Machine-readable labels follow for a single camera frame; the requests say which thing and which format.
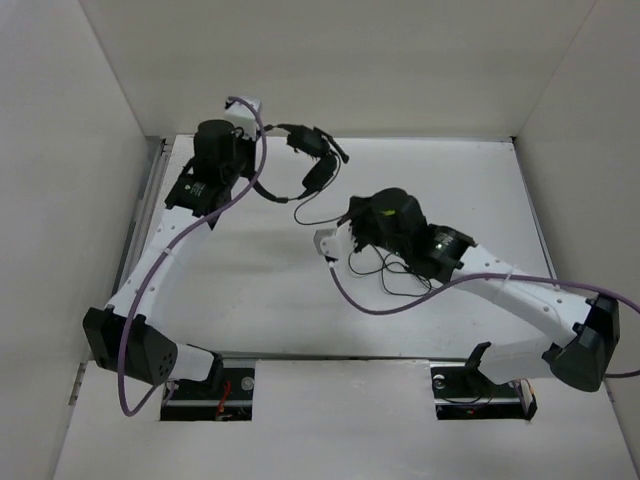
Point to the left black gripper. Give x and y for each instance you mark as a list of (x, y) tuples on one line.
[(252, 148)]

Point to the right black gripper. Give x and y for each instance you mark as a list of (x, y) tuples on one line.
[(360, 207)]

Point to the black headphones with cable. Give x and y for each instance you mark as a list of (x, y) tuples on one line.
[(328, 157)]

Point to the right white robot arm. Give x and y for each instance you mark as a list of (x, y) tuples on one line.
[(578, 335)]

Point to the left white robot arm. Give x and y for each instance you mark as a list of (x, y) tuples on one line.
[(127, 334)]

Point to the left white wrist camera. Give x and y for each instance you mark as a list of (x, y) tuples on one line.
[(240, 116)]

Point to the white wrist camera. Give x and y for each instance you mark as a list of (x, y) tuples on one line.
[(335, 244), (240, 116)]

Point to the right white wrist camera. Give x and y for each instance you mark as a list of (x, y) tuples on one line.
[(335, 244)]

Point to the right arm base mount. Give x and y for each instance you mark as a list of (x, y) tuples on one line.
[(463, 394)]

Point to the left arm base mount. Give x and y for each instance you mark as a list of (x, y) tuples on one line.
[(232, 401)]

